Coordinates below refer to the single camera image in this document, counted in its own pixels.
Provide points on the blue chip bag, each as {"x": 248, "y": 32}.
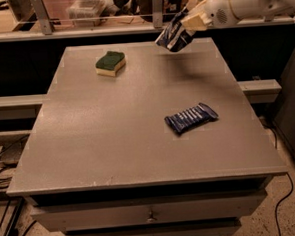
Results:
{"x": 175, "y": 37}

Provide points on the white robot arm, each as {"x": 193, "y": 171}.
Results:
{"x": 276, "y": 7}

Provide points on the green and yellow sponge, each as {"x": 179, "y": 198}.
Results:
{"x": 110, "y": 63}

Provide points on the upper drawer with knob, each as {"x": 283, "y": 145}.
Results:
{"x": 146, "y": 211}

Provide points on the grey power box on floor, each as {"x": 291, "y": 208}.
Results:
{"x": 11, "y": 154}

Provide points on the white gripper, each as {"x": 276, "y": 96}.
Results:
{"x": 218, "y": 11}

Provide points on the blue striped snack package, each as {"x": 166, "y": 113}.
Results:
{"x": 190, "y": 118}

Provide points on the grey drawer cabinet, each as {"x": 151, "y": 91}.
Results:
{"x": 101, "y": 139}

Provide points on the clear plastic container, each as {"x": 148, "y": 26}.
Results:
{"x": 86, "y": 13}

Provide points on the dark bag on shelf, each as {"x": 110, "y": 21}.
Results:
{"x": 168, "y": 8}

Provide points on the metal railing shelf frame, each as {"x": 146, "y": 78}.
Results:
{"x": 20, "y": 19}

